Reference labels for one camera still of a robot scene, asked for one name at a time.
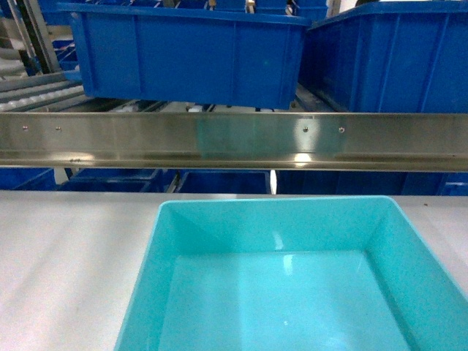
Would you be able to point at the blue bin lower centre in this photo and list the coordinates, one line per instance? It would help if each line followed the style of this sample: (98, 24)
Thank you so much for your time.
(225, 182)

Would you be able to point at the stainless steel shelf rail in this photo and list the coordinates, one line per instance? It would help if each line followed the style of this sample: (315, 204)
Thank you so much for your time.
(304, 141)

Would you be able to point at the turquoise plastic bin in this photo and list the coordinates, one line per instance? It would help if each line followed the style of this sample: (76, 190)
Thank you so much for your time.
(319, 273)

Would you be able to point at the large blue bin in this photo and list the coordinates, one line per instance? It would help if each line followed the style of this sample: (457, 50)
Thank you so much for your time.
(390, 57)
(183, 55)

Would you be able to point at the roller conveyor track left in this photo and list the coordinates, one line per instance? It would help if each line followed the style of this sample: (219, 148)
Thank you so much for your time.
(37, 91)

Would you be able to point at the large blue bin right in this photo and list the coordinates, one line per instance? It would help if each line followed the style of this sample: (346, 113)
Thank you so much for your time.
(390, 57)

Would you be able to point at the blue bin lower left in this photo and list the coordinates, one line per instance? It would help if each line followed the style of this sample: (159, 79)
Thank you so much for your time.
(109, 180)

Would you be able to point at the blue bin lower right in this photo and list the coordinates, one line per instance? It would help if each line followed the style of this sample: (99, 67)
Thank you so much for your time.
(296, 182)

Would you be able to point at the large blue bin centre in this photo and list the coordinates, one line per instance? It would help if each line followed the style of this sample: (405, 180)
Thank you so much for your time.
(183, 55)

